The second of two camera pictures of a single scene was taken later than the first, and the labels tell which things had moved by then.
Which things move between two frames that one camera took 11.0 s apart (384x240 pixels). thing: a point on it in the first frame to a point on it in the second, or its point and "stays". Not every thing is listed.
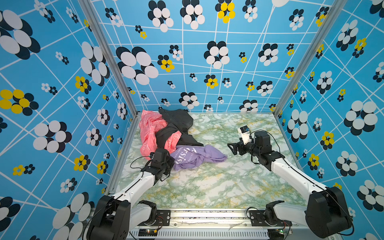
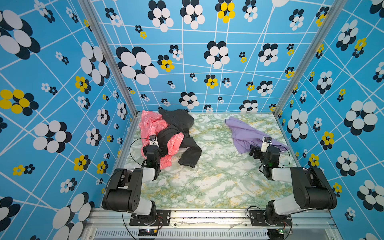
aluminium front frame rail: (215, 225) stays
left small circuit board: (147, 232) stays
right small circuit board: (276, 234) stays
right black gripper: (241, 146) to (258, 152)
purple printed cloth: (190, 156) to (244, 136)
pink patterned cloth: (150, 122) stays
